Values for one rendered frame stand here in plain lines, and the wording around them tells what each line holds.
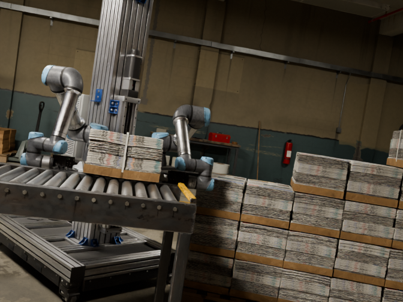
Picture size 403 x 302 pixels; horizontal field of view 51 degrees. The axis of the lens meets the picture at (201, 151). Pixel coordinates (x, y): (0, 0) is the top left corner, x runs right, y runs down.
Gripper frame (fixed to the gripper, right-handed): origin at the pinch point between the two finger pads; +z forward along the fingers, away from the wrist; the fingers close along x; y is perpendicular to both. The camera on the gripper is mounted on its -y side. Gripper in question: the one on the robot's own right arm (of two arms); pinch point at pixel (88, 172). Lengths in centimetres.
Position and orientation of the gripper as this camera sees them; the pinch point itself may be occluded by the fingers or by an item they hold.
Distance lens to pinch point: 240.4
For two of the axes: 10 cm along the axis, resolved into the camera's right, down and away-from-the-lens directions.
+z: 9.7, 1.4, 1.8
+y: 1.3, -9.9, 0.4
